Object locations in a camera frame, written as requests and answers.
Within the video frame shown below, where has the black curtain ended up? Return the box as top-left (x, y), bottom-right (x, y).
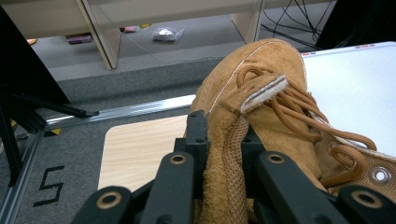
top-left (0, 6), bottom-right (71, 105)
top-left (316, 0), bottom-right (396, 50)

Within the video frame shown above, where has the aluminium floor rail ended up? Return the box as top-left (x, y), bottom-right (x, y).
top-left (43, 93), bottom-right (197, 132)
top-left (0, 133), bottom-right (43, 224)

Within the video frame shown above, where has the clear plastic bag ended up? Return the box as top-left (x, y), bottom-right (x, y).
top-left (151, 26), bottom-right (185, 43)

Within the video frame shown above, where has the white two-tier shoe rack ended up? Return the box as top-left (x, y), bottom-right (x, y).
top-left (300, 41), bottom-right (396, 158)

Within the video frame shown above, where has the tan suede lace-up boot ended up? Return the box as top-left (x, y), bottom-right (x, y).
top-left (190, 38), bottom-right (396, 224)

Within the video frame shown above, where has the bundle of black floor cables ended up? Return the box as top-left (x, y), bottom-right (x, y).
top-left (261, 0), bottom-right (331, 50)

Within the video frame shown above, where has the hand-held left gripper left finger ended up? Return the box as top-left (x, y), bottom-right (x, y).
top-left (174, 109), bottom-right (209, 200)

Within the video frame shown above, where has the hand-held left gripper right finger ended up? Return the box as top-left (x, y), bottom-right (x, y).
top-left (242, 125), bottom-right (265, 200)

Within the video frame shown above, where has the black metal stand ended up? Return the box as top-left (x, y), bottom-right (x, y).
top-left (0, 90), bottom-right (100, 188)

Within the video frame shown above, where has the white shelving unit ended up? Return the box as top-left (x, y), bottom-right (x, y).
top-left (0, 0), bottom-right (337, 71)

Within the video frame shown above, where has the small purple packet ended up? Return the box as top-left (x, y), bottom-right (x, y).
top-left (66, 35), bottom-right (93, 45)

